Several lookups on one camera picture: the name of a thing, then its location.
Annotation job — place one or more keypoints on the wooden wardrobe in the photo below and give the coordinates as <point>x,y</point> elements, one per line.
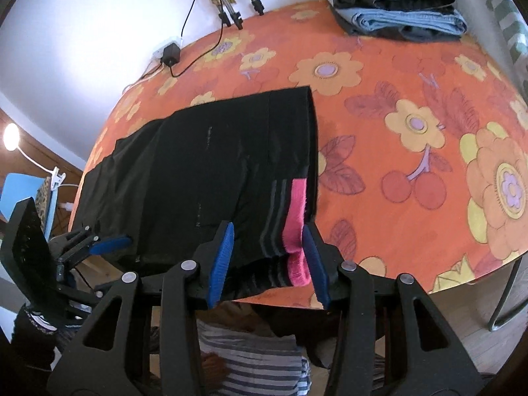
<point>45,148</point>

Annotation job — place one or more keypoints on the person's striped clothing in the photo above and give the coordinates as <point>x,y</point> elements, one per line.
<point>247,359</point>

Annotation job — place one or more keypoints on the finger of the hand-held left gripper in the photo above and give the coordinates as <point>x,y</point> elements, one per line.
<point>76,234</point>
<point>111,244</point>

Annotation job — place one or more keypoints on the white clip lamp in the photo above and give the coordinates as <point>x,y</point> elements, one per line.
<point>11,137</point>

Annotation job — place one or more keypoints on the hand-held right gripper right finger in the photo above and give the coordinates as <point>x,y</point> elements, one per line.
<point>315,264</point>

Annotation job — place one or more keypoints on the black charger adapter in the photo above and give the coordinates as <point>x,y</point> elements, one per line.
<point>170,55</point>

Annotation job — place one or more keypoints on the black folded garment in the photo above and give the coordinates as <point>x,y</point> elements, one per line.
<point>392,3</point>

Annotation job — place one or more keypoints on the black pants with pink stripe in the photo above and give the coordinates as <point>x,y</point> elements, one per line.
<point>185,173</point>

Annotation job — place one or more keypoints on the white power strip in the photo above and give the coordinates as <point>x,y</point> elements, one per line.
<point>163,47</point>

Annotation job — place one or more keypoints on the green and white patterned pillow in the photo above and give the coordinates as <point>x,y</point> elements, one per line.
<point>495,20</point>

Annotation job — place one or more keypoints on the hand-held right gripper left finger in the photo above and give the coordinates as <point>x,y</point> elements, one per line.
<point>220,264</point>

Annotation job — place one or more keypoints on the grey metal chair leg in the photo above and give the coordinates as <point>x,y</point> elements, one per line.
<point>505,297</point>

